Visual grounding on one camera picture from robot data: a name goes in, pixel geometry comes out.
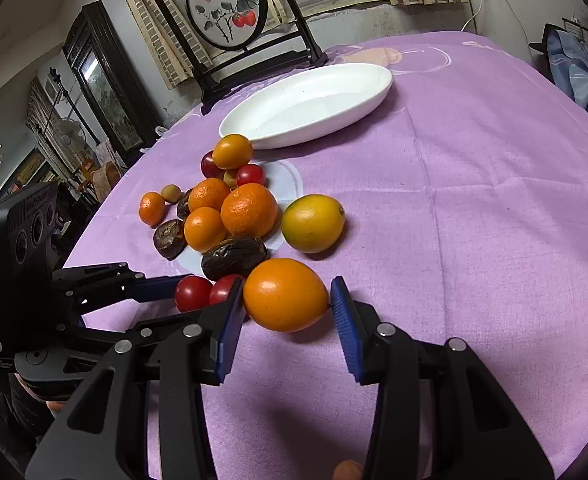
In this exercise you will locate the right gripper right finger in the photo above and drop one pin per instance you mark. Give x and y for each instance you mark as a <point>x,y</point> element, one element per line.
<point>440,413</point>

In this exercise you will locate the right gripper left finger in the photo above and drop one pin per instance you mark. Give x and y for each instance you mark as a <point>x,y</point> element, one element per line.
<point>102,431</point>

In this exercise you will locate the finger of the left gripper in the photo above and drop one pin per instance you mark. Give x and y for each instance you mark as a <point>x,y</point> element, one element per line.
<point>93,343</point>
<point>83,289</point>

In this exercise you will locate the red cherry tomato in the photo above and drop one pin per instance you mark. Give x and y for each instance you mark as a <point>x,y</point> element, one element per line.
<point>192,293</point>
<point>221,289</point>
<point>250,173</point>

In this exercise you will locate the dark water chestnut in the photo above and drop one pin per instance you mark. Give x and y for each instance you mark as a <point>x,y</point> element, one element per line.
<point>169,239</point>
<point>237,255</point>

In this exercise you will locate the small mandarin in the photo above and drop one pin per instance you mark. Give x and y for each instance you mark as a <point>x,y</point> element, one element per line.
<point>152,209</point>
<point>209,193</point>
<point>204,229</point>

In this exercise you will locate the dark water chestnut hidden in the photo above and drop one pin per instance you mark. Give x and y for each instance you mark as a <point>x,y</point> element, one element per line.
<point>183,210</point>

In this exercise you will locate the small yellow green longan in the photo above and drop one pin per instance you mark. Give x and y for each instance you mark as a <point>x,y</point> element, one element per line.
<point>171,193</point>

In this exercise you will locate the small mandarin front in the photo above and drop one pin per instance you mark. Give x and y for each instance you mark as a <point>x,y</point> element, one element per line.
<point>204,229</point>

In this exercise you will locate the dark water chestnut front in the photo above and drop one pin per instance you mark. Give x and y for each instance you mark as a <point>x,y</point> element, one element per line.
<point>237,255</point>

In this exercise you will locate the dark red tomato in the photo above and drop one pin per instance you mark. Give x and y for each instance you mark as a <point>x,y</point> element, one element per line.
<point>209,167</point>

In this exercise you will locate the large textured mandarin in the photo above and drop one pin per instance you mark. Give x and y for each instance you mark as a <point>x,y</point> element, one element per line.
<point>250,210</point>

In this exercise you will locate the smooth orange kumquat top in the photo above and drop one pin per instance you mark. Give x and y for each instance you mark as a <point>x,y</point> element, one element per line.
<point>232,151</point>

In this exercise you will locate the yellow green citrus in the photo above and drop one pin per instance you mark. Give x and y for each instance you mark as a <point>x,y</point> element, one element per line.
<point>313,223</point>

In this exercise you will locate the operator hand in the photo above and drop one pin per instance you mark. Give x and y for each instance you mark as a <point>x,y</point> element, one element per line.
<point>56,407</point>

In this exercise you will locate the purple tablecloth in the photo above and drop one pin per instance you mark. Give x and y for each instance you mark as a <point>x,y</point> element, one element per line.
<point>466,196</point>

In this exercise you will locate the white oval plate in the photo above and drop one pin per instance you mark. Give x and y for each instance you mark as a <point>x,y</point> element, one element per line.
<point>309,105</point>

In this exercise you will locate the checkered curtain left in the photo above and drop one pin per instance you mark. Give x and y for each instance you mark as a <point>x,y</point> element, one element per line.
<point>171,39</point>

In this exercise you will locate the blue clothes pile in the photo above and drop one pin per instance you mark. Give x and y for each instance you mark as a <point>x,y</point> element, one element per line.
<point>568,60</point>

